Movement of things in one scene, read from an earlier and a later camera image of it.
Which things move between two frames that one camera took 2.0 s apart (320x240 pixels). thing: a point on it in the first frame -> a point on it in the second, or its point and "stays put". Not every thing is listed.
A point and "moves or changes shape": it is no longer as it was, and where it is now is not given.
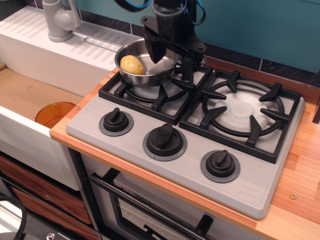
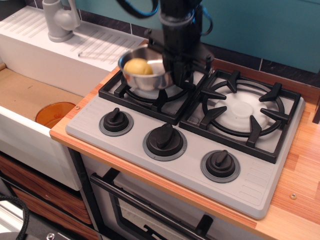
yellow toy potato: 132,64 moves or changes shape
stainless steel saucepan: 138,47 moves or changes shape
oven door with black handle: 124,207 stays put
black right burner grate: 233,112 stays put
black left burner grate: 164,102 stays put
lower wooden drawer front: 32,205 stays put
